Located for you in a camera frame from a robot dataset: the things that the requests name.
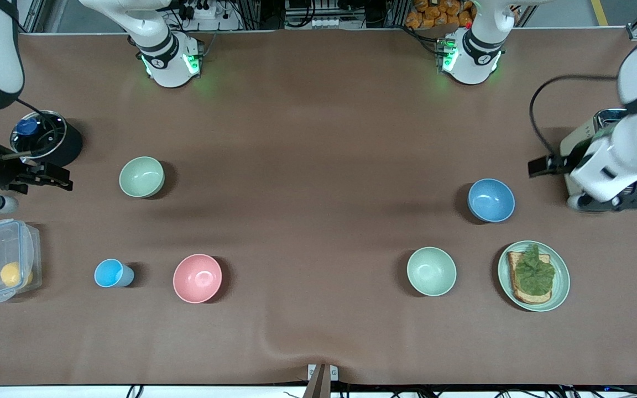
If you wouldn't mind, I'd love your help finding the blue bowl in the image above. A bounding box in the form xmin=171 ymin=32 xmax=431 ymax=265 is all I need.
xmin=467 ymin=178 xmax=516 ymax=223

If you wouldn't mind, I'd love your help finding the pale green bowl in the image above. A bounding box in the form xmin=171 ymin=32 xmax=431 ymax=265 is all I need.
xmin=119 ymin=156 xmax=165 ymax=198
xmin=406 ymin=247 xmax=457 ymax=297

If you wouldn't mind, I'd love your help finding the pink bowl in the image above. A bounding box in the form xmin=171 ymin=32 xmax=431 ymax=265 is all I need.
xmin=173 ymin=254 xmax=223 ymax=304

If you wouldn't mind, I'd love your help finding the beige and silver toaster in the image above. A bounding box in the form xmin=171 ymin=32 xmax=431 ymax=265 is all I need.
xmin=559 ymin=109 xmax=637 ymax=212

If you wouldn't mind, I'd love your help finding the yellow lemon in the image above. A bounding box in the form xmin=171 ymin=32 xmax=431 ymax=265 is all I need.
xmin=0 ymin=261 xmax=34 ymax=288

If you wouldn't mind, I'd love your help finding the green lettuce leaf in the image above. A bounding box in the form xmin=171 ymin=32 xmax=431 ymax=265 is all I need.
xmin=514 ymin=244 xmax=556 ymax=296

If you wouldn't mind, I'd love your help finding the light blue cup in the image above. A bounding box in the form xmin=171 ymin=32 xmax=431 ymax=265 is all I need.
xmin=94 ymin=259 xmax=135 ymax=288

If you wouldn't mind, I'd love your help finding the pale green plate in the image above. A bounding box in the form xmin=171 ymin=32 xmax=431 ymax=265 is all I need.
xmin=498 ymin=240 xmax=571 ymax=312

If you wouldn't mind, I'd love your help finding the bread slice with crust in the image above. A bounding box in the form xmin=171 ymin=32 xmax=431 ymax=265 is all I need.
xmin=507 ymin=252 xmax=552 ymax=305

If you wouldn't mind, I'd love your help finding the orange snack bag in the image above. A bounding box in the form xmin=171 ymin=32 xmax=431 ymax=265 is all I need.
xmin=405 ymin=0 xmax=475 ymax=30

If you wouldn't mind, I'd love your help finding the white power strip with plugs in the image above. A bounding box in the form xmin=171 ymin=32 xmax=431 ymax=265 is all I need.
xmin=177 ymin=0 xmax=221 ymax=20

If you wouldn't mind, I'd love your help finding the brown wooden bar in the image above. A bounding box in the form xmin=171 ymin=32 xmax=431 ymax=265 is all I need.
xmin=302 ymin=365 xmax=326 ymax=398

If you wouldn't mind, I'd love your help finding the black saucepan blue handle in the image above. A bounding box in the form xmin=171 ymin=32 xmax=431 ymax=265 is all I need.
xmin=10 ymin=111 xmax=83 ymax=169

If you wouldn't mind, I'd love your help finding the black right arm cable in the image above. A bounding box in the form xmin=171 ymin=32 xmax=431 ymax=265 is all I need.
xmin=0 ymin=98 xmax=59 ymax=150

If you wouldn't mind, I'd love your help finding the small metal table bracket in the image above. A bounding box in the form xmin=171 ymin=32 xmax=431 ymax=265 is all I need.
xmin=307 ymin=364 xmax=339 ymax=382

